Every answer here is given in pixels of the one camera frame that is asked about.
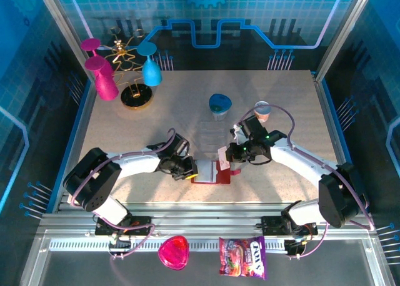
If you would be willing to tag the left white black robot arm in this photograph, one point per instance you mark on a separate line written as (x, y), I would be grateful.
(137, 164)

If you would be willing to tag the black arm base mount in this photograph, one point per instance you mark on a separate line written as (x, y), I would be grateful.
(272, 225)
(140, 225)

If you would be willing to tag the blue wine glass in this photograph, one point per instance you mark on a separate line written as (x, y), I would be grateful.
(152, 73)

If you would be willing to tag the aluminium extrusion frame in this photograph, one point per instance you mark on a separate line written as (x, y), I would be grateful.
(203, 220)

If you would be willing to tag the blue heart-shaped container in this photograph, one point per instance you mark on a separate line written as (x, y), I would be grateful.
(220, 103)

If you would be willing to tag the pink heart shaped container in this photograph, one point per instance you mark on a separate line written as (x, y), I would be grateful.
(173, 251)

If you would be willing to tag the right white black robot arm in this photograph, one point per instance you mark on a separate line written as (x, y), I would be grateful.
(300, 158)

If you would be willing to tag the small electronics board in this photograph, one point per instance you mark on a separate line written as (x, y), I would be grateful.
(120, 245)
(295, 247)

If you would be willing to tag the small orange tin can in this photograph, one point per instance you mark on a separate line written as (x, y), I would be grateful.
(262, 106)

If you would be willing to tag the pink wine glass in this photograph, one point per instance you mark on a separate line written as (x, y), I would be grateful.
(90, 44)
(106, 83)

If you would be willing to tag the clear acrylic card organizer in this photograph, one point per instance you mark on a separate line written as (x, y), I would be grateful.
(212, 136)

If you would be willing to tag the white pink patterned card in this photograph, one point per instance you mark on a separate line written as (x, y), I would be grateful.
(223, 161)

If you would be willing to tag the purple candy bag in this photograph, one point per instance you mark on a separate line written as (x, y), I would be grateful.
(242, 258)

